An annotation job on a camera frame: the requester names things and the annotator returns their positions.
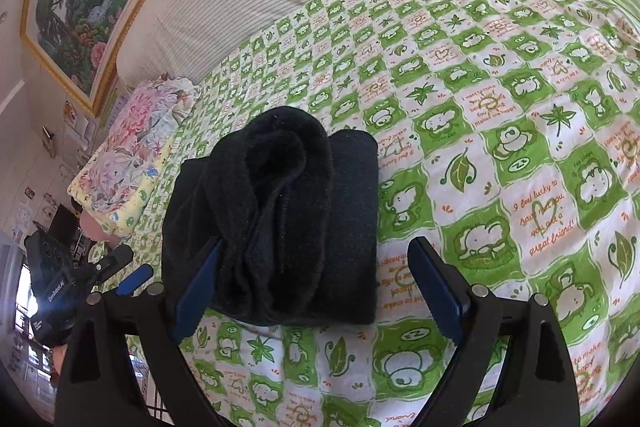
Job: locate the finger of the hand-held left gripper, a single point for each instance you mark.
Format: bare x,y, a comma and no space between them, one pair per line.
134,281
114,261

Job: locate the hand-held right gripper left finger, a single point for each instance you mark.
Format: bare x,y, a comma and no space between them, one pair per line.
197,294

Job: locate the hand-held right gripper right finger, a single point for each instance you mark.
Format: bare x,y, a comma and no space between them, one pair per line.
439,294

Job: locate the black pants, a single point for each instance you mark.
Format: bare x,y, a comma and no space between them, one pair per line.
300,207

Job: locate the pink cushion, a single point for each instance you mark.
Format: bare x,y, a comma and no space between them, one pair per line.
97,227

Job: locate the floral pillow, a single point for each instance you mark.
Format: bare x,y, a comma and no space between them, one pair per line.
130,157

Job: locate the green printed bedsheet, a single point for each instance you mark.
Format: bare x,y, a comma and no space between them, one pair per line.
500,207

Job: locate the paper wall poster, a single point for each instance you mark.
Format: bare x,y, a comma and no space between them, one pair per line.
79,122

